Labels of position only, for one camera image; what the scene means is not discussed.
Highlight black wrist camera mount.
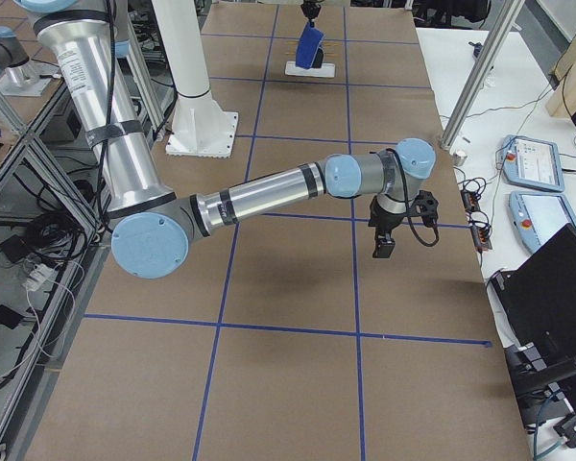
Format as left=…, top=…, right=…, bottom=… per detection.
left=412, top=190, right=439, bottom=228

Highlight upper teach pendant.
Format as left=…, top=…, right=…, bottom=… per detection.
left=499, top=135, right=564, bottom=192

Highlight black laptop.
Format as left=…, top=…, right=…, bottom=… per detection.
left=493, top=224, right=576, bottom=359

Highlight lower teach pendant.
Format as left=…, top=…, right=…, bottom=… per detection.
left=509, top=191, right=576, bottom=254

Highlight black monitor stand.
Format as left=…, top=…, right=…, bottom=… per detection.
left=504, top=344, right=576, bottom=428

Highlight teach pendant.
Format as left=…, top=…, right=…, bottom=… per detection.
left=509, top=191, right=576, bottom=254
left=499, top=135, right=564, bottom=192

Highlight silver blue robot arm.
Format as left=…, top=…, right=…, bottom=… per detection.
left=22, top=1, right=438, bottom=279

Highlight black usb hub upper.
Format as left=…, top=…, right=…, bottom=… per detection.
left=461, top=190, right=481, bottom=213

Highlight aluminium frame post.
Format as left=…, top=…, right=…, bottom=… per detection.
left=440, top=0, right=525, bottom=151

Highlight wooden board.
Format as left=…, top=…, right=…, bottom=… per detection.
left=545, top=37, right=576, bottom=118

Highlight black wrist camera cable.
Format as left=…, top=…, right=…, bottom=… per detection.
left=388, top=148, right=442, bottom=248

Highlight blue towel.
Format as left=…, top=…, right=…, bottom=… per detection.
left=296, top=23, right=324, bottom=69

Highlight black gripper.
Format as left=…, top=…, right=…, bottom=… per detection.
left=300, top=0, right=323, bottom=22
left=368, top=195, right=407, bottom=258

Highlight small silver cylinder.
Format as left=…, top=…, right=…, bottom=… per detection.
left=452, top=150, right=468, bottom=167

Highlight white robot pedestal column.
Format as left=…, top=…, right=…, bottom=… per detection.
left=153, top=0, right=239, bottom=158

